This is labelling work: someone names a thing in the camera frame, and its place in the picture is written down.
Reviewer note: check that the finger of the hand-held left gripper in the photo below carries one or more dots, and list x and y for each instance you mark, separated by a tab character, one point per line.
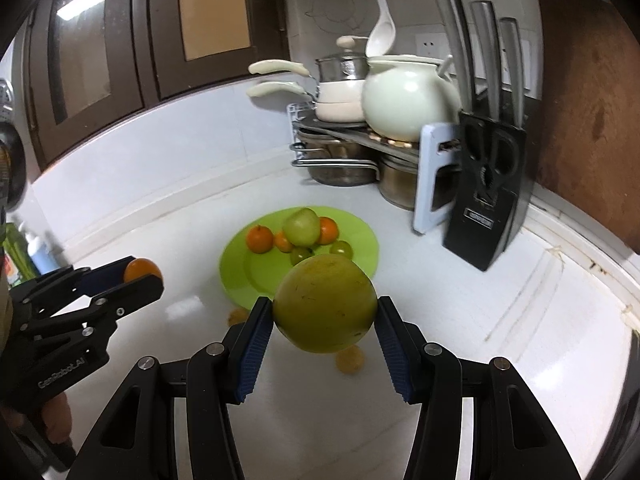
140	292
100	275

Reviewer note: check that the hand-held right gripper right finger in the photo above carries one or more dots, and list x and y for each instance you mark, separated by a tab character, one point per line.
395	355

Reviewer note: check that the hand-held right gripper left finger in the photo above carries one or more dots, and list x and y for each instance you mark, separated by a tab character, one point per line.
252	350

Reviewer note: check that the green plate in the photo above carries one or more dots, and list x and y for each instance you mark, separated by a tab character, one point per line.
240	270

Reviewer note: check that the round yellow-green fruit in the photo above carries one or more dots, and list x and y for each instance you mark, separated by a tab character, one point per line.
325	305

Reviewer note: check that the small orange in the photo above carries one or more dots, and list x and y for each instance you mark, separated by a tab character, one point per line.
283	243

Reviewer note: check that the green apple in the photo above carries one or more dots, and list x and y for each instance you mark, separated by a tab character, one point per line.
301	225

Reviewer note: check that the person's left hand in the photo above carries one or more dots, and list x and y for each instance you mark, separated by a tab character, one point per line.
55	420

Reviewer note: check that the small tan fruit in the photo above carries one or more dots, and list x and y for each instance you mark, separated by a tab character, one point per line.
350	361
237	316

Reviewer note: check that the white pump bottle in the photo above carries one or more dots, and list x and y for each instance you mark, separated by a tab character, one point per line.
42	260

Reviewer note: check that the green dish soap bottle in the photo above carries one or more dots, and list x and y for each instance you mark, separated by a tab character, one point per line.
15	255

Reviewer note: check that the black frying pan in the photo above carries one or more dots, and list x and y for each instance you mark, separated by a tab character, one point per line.
12	165

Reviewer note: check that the black knife block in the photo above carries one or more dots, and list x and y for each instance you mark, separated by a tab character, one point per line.
485	230

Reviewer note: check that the steel stock pot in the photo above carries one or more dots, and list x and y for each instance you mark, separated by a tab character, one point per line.
400	185

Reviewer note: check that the grey pot rack shelf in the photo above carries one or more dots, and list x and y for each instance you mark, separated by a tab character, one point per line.
435	180

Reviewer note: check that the perforated metal steamer plate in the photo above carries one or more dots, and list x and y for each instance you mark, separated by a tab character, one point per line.
4	100

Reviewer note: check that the black kitchen scissors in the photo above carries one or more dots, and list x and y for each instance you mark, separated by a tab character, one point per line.
495	160

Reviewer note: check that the brown glass cabinet door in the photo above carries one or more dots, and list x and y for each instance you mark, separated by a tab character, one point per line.
215	20
80	50

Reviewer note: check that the white ceramic pot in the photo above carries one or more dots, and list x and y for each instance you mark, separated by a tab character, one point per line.
405	100

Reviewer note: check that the steel pot with glass lid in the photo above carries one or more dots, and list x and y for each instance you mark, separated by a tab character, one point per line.
342	67

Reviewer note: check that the brown wooden cutting board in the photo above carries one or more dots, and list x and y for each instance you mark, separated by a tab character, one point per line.
585	110

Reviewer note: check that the white ladle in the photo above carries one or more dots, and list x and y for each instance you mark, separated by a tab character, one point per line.
382	35

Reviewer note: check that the dark brown wall cabinet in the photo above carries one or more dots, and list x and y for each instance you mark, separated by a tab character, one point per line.
145	60

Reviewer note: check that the white wall socket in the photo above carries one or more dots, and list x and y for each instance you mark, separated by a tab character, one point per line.
431	45

